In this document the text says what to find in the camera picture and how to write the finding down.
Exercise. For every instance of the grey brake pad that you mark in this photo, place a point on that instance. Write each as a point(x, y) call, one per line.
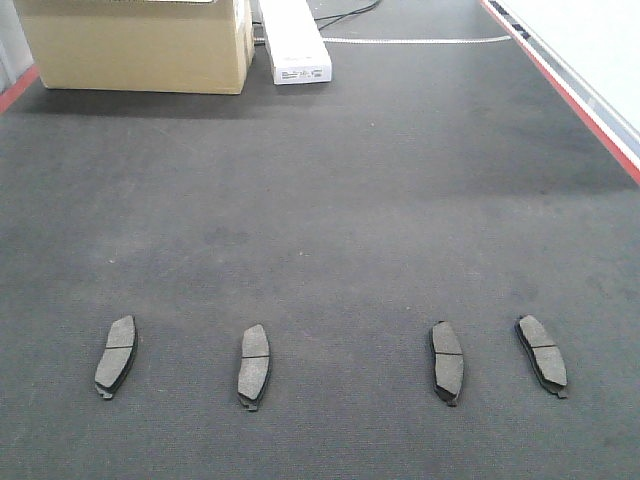
point(448, 363)
point(117, 358)
point(544, 354)
point(255, 367)

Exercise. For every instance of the dark grey conveyor belt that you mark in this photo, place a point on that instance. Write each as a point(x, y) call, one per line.
point(437, 177)

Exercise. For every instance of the long white box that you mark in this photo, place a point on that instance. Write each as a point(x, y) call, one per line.
point(296, 49)

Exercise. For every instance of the brown cardboard box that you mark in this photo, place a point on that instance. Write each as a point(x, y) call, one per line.
point(202, 47)

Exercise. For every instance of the red conveyor side rail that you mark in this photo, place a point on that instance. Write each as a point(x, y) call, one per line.
point(606, 125)

